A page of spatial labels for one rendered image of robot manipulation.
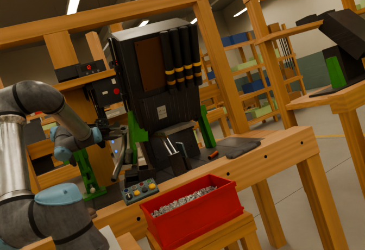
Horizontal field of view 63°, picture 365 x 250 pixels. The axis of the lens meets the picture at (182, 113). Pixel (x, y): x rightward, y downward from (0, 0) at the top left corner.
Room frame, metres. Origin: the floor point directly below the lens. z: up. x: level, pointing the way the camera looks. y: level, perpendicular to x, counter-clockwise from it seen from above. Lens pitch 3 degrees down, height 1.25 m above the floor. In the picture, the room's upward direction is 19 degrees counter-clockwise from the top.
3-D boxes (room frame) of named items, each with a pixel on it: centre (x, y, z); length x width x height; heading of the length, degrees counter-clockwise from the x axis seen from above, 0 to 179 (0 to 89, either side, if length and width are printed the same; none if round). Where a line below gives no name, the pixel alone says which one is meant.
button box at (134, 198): (1.28, 0.28, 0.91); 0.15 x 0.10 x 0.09; 109
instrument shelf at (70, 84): (1.87, 0.28, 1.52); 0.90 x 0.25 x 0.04; 109
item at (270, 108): (7.17, -1.96, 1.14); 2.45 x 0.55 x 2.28; 116
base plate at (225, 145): (1.62, 0.20, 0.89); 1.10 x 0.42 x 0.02; 109
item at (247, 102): (11.45, -2.11, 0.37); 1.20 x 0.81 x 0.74; 118
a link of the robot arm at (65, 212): (0.86, 0.43, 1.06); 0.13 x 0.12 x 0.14; 92
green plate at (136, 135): (1.54, 0.25, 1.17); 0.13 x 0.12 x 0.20; 109
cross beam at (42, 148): (1.97, 0.32, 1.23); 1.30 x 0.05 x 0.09; 109
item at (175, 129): (1.55, 0.09, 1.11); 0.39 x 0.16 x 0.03; 19
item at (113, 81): (1.78, 0.37, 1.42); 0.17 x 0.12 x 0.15; 109
